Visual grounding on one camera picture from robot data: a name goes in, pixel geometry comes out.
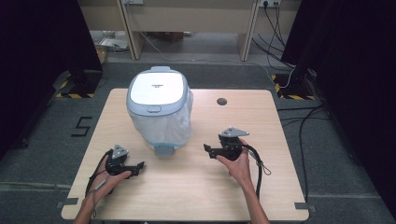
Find white plastic bin liner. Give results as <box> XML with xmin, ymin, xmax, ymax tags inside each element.
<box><xmin>127</xmin><ymin>89</ymin><xmax>194</xmax><ymax>147</ymax></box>

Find box of clutter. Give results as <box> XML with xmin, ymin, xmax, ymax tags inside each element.
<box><xmin>89</xmin><ymin>29</ymin><xmax>131</xmax><ymax>64</ymax></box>

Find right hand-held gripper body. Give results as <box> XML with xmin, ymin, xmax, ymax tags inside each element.
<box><xmin>218</xmin><ymin>126</ymin><xmax>250</xmax><ymax>162</ymax></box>

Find person's right hand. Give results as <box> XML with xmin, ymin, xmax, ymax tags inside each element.
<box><xmin>216</xmin><ymin>137</ymin><xmax>252</xmax><ymax>187</ymax></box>

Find white and blue pedal bin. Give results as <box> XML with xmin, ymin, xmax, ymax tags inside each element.
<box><xmin>125</xmin><ymin>64</ymin><xmax>194</xmax><ymax>158</ymax></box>

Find grey table corner bracket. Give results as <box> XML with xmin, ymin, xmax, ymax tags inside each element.
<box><xmin>55</xmin><ymin>197</ymin><xmax>79</xmax><ymax>209</ymax></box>
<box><xmin>293</xmin><ymin>202</ymin><xmax>318</xmax><ymax>214</ymax></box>

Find black cables from wall socket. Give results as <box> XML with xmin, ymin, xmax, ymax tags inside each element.
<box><xmin>250</xmin><ymin>2</ymin><xmax>297</xmax><ymax>69</ymax></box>

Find black curtain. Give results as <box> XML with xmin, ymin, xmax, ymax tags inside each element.
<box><xmin>0</xmin><ymin>0</ymin><xmax>105</xmax><ymax>161</ymax></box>
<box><xmin>280</xmin><ymin>0</ymin><xmax>396</xmax><ymax>218</ymax></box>

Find beige wooden desk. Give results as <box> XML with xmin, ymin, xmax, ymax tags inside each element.
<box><xmin>115</xmin><ymin>0</ymin><xmax>262</xmax><ymax>63</ymax></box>

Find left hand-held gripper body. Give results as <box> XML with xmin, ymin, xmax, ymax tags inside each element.
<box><xmin>105</xmin><ymin>144</ymin><xmax>133</xmax><ymax>177</ymax></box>

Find person's left hand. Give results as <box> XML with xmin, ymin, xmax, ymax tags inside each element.
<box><xmin>85</xmin><ymin>155</ymin><xmax>133</xmax><ymax>203</ymax></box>

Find black floor cable bundle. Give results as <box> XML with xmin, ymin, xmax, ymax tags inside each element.
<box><xmin>276</xmin><ymin>104</ymin><xmax>332</xmax><ymax>224</ymax></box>

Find white wall power socket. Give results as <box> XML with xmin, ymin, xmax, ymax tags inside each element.
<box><xmin>257</xmin><ymin>0</ymin><xmax>282</xmax><ymax>8</ymax></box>

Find stand base with hazard tape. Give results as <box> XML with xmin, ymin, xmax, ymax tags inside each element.
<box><xmin>270</xmin><ymin>68</ymin><xmax>318</xmax><ymax>101</ymax></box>
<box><xmin>52</xmin><ymin>68</ymin><xmax>105</xmax><ymax>100</ymax></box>

